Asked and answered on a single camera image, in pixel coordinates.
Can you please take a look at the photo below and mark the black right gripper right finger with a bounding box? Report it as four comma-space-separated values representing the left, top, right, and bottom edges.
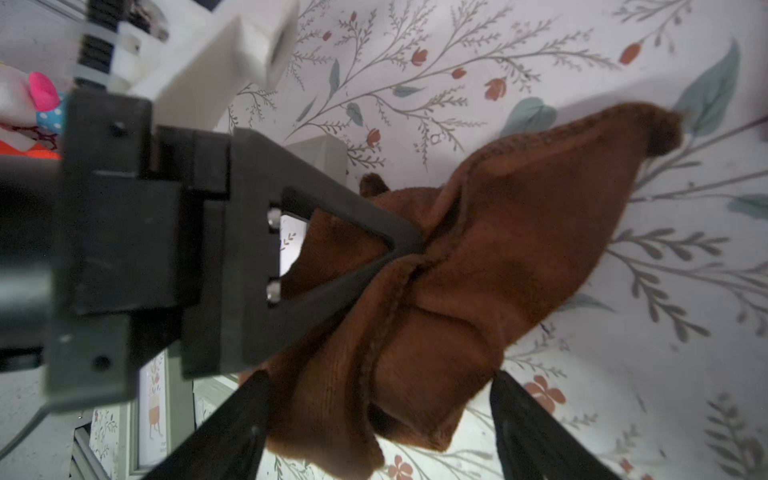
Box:
490, 371, 619, 480

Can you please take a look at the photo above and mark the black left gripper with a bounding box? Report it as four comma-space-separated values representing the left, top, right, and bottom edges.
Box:
1, 89, 422, 413

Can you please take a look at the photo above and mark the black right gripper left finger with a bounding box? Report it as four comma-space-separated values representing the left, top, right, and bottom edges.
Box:
145, 370, 270, 480

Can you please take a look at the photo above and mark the brown cloth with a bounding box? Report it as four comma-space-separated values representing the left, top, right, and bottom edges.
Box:
265, 103, 682, 479

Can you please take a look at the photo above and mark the green picture frame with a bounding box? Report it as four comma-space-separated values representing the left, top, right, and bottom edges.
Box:
69, 346, 195, 479

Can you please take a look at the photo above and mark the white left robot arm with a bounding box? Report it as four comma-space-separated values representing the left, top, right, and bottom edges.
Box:
1, 1, 422, 413

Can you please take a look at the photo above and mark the cream tissue box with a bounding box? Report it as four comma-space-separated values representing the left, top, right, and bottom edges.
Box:
286, 134, 348, 185

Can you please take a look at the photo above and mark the white pink plush toy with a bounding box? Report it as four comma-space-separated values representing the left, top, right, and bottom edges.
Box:
1, 63, 68, 154

